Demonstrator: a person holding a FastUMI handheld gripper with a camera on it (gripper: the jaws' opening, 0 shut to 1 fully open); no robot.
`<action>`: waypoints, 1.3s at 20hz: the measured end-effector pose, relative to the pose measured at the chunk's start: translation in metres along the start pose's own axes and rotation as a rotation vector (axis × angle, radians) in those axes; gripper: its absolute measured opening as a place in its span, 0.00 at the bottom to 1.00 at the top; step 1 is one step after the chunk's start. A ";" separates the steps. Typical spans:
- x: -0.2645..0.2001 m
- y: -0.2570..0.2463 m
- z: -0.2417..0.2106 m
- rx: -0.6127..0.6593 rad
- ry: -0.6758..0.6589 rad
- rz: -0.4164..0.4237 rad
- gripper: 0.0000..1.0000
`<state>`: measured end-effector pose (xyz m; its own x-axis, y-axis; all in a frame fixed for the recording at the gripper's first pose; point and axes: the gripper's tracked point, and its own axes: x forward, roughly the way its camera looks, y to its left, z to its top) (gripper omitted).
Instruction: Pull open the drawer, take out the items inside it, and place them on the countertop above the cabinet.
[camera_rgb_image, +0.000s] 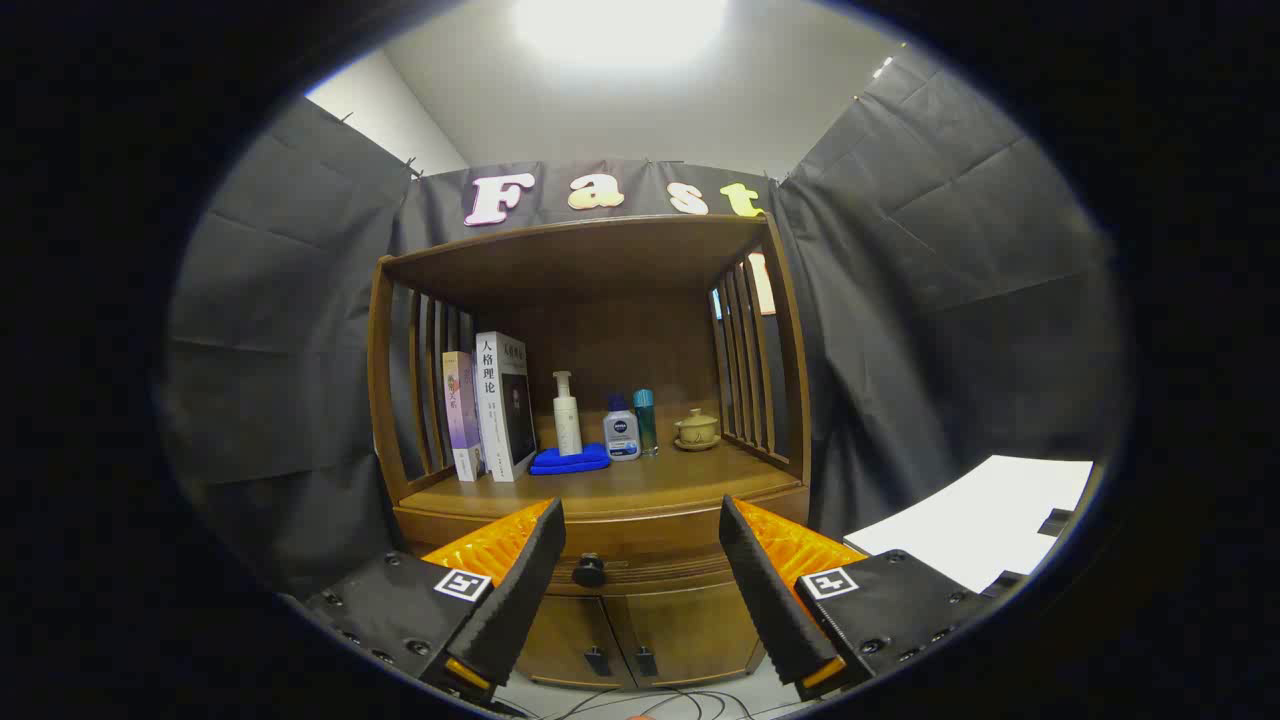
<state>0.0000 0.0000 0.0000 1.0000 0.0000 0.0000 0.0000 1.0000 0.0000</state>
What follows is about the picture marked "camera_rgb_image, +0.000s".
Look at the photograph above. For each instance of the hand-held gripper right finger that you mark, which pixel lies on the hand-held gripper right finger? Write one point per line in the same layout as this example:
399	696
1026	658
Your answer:
770	600

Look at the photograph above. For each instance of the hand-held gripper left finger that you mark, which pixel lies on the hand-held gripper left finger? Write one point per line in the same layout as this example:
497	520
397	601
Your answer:
520	590

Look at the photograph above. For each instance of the brown wooden drawer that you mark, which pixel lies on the brown wooden drawer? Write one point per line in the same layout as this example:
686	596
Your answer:
640	545

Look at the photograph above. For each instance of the wooden cabinet door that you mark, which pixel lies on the wooden cabinet door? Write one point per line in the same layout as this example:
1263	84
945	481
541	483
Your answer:
560	640
700	630

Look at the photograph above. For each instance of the wooden countertop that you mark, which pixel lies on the wooden countertop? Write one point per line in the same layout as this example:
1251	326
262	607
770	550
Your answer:
650	480

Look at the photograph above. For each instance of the brown wooden cabinet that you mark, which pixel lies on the brown wooden cabinet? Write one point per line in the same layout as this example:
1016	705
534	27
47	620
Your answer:
600	260

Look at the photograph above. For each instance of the blue folded cloth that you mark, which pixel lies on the blue folded cloth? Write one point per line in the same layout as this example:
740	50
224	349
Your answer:
570	463

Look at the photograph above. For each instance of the white pump bottle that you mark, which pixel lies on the white pump bottle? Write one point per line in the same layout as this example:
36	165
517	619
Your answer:
567	425

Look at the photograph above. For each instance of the thick white book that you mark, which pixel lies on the thick white book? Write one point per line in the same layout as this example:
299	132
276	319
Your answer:
495	420

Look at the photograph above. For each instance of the purple book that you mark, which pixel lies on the purple book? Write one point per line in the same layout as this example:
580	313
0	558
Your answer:
462	420

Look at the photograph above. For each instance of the white bottle with blue cap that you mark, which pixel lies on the white bottle with blue cap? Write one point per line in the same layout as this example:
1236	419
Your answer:
621	435

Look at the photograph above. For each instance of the yellow lidded teacup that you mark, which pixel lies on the yellow lidded teacup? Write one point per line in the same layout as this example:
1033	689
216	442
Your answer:
696	430

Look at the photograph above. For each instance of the slim teal bottle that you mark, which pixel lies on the slim teal bottle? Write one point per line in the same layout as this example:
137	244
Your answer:
647	420

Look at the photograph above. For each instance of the white table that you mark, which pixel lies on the white table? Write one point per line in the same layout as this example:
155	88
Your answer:
980	520

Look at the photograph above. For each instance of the black backdrop cloth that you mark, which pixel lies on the black backdrop cloth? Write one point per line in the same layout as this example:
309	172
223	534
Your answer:
950	300

